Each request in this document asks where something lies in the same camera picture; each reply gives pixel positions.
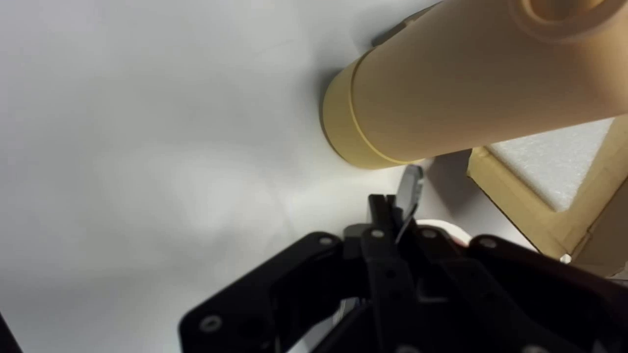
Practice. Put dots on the beige insulated water bottle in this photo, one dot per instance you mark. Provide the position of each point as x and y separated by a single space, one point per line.
472 84

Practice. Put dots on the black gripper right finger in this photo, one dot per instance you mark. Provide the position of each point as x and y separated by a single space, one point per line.
523 300

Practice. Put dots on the open tan cardboard box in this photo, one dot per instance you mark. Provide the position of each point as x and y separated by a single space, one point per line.
523 196

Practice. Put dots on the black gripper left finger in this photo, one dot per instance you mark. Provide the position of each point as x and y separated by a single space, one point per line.
296 294

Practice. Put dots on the white paper pad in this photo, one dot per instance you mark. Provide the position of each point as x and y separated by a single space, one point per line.
557 163

